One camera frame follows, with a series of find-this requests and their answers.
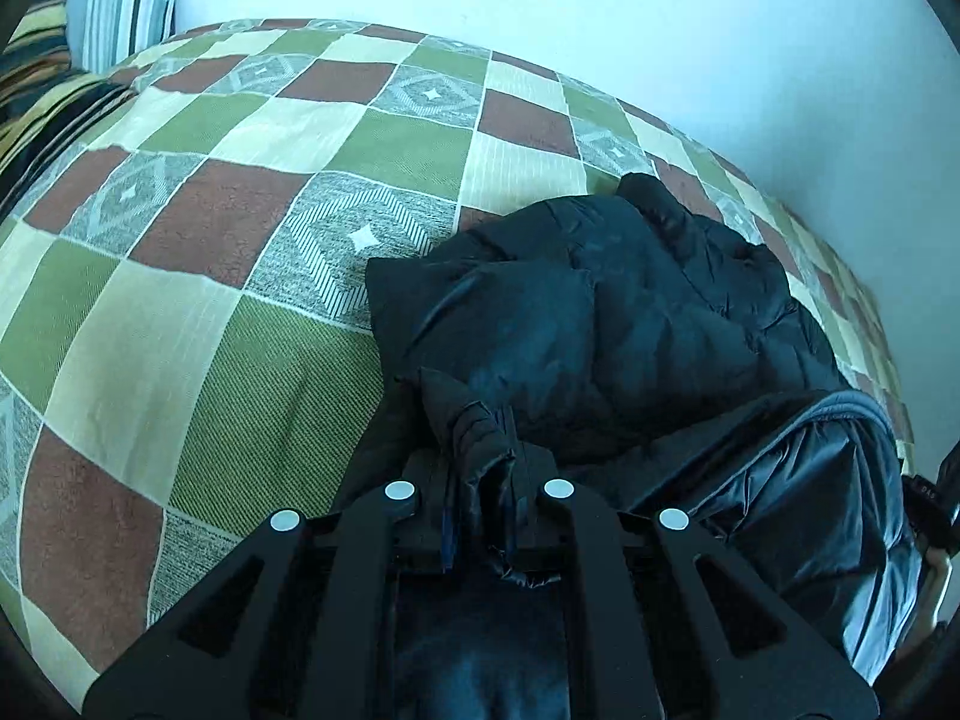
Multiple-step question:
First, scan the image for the black quilted jacket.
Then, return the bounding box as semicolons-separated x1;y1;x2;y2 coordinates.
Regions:
365;172;927;720

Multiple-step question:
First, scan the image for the checkered bed sheet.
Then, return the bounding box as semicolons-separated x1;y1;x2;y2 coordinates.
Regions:
0;17;916;713

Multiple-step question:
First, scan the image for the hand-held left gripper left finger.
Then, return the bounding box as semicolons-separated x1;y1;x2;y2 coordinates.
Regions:
81;457;458;720

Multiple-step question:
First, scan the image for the striped yellow black pillow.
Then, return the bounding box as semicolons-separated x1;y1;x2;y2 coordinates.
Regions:
0;0;140;211

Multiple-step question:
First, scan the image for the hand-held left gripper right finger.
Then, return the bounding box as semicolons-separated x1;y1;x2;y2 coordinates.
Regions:
506;444;880;720

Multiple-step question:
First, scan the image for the blue white striped pillow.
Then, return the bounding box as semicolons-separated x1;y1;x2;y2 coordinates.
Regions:
60;0;188;76

